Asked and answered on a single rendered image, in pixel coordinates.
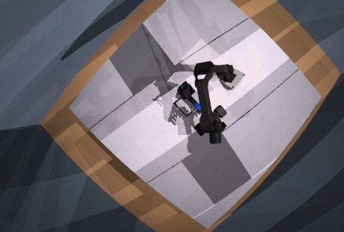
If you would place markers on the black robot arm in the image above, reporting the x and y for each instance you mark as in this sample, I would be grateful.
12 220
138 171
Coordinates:
209 121

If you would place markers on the blue and black plug with orange cord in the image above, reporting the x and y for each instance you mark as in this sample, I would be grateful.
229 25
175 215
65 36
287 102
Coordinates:
195 103

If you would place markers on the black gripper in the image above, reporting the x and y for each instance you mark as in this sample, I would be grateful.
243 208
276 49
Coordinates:
220 110

